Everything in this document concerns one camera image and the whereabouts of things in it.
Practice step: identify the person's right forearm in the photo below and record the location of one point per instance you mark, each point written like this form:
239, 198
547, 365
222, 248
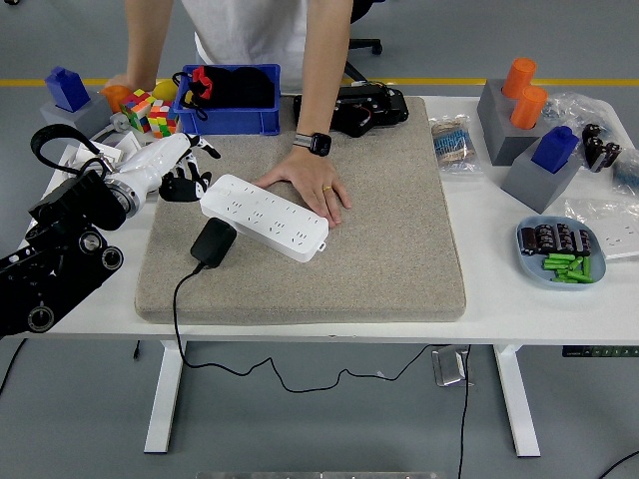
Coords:
147, 45

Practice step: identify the grey single-slot block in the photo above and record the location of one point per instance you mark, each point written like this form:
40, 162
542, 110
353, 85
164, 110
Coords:
92, 117
539, 187

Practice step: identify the blue plastic bin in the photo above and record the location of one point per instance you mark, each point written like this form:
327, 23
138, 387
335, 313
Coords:
224, 122

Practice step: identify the blue plastic block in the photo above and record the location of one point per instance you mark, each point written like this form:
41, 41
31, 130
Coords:
554, 149
67, 90

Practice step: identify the pile of green cylinders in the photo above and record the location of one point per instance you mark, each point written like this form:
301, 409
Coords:
566, 267

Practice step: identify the white table leg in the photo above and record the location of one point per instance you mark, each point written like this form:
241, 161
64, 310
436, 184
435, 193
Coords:
165, 399
519, 399

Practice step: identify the white flat box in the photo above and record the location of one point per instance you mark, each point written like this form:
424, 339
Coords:
110, 150

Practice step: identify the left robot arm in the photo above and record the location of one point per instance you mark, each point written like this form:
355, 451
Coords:
65, 214

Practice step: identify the orange plastic object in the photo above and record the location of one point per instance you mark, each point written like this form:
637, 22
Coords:
116, 97

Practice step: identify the orange cylinder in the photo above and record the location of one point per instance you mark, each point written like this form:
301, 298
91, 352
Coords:
528, 107
519, 77

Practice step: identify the black smartwatch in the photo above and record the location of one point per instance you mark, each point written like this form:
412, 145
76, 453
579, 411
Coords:
317, 143

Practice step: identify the clear socket bag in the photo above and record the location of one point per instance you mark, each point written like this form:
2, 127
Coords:
581, 209

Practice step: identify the yellow ball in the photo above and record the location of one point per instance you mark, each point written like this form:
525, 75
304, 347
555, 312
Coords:
165, 91

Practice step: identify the black capacitor with stripe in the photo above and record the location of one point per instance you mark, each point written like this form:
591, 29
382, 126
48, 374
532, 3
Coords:
564, 236
528, 241
583, 242
545, 237

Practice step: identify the crumpled clear plastic bag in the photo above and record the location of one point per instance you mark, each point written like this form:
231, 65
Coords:
574, 110

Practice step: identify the black pouch with red trim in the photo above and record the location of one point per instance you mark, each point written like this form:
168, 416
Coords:
239, 90

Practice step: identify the black plug adapter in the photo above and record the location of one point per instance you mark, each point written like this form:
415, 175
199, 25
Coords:
213, 243

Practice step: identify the colourful puzzle cube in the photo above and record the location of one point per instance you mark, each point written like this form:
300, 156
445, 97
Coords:
162, 119
136, 110

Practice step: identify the person's left hand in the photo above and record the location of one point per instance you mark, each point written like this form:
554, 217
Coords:
312, 182

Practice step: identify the person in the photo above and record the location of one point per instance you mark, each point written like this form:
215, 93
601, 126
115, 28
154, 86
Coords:
249, 30

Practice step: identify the white square card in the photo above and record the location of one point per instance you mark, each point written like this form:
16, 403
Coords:
131, 142

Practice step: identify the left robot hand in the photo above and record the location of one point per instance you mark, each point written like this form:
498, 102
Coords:
150, 162

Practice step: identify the grey two-slot block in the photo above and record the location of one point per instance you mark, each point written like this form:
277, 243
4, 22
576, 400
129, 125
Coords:
499, 125

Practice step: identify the silver metal block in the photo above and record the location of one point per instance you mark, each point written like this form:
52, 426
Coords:
449, 366

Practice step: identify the black desk control panel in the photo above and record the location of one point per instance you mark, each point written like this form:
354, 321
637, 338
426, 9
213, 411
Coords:
599, 351

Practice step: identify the grey-brown mat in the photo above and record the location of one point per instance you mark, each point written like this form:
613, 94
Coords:
374, 239

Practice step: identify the white power strip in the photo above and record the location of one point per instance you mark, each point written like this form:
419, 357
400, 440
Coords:
259, 219

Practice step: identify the clear bag of blue parts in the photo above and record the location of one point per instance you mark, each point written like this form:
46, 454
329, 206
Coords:
628, 172

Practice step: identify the light blue plate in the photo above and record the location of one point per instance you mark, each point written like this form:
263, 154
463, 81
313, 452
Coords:
534, 269

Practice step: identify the large black capacitor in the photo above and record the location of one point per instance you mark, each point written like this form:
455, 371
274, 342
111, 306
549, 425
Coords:
592, 133
612, 154
595, 153

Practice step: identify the white wall socket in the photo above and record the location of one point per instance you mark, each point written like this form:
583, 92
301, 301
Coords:
616, 239

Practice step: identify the clear bag of resistors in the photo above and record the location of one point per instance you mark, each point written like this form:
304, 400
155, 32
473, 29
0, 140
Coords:
454, 144

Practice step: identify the black mechanical device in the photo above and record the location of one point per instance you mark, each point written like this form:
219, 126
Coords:
379, 107

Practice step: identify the black office chair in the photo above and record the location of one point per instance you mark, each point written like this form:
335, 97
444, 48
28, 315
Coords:
367, 45

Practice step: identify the person's right hand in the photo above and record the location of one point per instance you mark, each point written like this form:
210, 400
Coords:
122, 81

